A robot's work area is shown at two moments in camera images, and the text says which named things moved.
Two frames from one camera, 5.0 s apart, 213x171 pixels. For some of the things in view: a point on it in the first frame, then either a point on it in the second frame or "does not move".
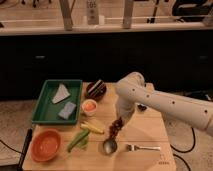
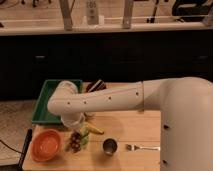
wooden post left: (67, 8) does not move
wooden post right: (128, 14) does not move
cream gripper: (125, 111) to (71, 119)
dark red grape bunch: (115, 128) to (75, 141)
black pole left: (26, 144) does not move
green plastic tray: (59, 102) does not move
